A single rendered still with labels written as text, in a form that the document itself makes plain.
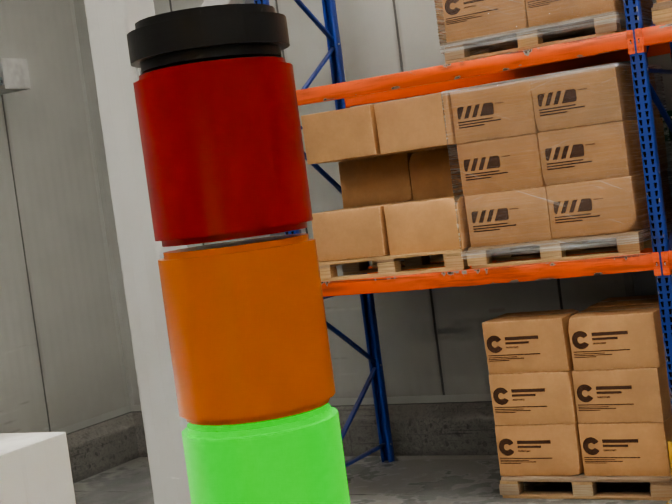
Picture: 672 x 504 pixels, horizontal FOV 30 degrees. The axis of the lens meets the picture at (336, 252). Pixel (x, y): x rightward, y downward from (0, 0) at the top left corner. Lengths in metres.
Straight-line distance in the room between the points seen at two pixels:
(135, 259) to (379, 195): 6.55
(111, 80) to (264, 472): 2.63
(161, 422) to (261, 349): 2.63
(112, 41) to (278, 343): 2.62
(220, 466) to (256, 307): 0.05
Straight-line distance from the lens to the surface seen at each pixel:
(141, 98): 0.39
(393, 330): 10.48
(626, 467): 8.57
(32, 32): 11.72
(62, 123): 11.80
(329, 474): 0.39
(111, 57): 2.98
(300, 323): 0.38
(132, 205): 2.96
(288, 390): 0.38
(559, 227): 8.34
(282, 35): 0.39
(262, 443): 0.38
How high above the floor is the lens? 2.28
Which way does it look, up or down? 3 degrees down
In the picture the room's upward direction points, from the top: 7 degrees counter-clockwise
